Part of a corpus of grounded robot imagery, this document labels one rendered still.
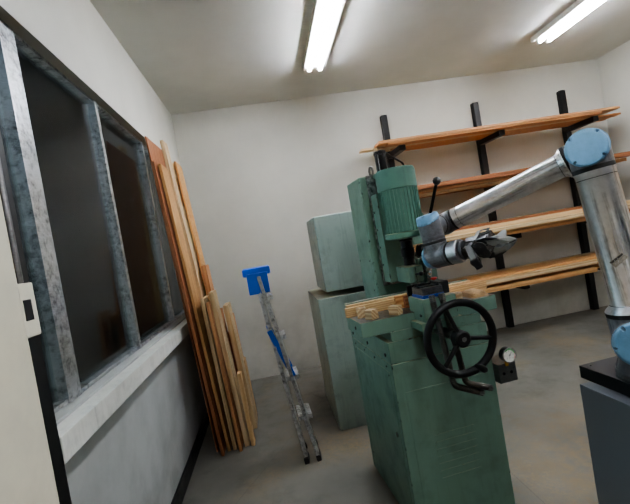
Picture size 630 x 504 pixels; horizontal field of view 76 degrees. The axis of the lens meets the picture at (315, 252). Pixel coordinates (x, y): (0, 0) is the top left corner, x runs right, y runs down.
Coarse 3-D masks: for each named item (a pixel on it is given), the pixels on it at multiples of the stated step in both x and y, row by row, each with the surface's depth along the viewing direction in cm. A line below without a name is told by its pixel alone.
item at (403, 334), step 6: (468, 318) 167; (474, 318) 167; (480, 318) 168; (456, 324) 166; (462, 324) 166; (468, 324) 167; (402, 330) 161; (408, 330) 162; (414, 330) 162; (384, 336) 169; (390, 336) 161; (396, 336) 161; (402, 336) 161; (408, 336) 162; (414, 336) 162
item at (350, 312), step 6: (474, 282) 184; (480, 282) 185; (450, 288) 182; (456, 288) 182; (462, 288) 183; (468, 288) 184; (480, 288) 185; (486, 288) 185; (384, 300) 178; (390, 300) 177; (360, 306) 174; (366, 306) 175; (372, 306) 175; (378, 306) 176; (384, 306) 176; (348, 312) 173; (354, 312) 174
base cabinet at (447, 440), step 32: (480, 352) 167; (384, 384) 173; (416, 384) 162; (448, 384) 164; (384, 416) 181; (416, 416) 162; (448, 416) 164; (480, 416) 167; (384, 448) 191; (416, 448) 162; (448, 448) 164; (480, 448) 167; (384, 480) 202; (416, 480) 162; (448, 480) 164; (480, 480) 167
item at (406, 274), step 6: (396, 270) 187; (402, 270) 180; (408, 270) 174; (414, 270) 175; (420, 270) 175; (402, 276) 181; (408, 276) 175; (414, 276) 175; (420, 276) 175; (408, 282) 176; (414, 282) 179
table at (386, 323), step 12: (480, 300) 168; (492, 300) 169; (384, 312) 171; (408, 312) 163; (468, 312) 167; (348, 324) 177; (360, 324) 158; (372, 324) 159; (384, 324) 160; (396, 324) 161; (408, 324) 162; (420, 324) 153; (444, 324) 154; (360, 336) 161
